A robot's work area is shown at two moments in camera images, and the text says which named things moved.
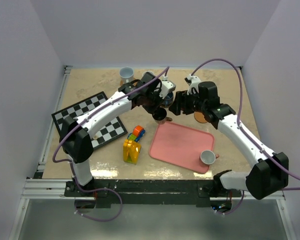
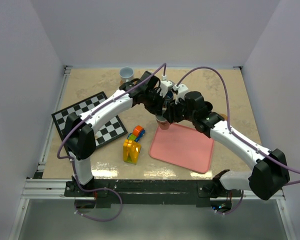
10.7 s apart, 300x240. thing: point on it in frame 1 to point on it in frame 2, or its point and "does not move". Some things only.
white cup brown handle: x=208 y=157 to x=163 y=123
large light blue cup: x=126 y=74 does not move
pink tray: x=181 y=146 does not move
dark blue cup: x=168 y=100 does not move
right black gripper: x=176 y=106 to x=171 y=114
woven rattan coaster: x=134 y=84 does not move
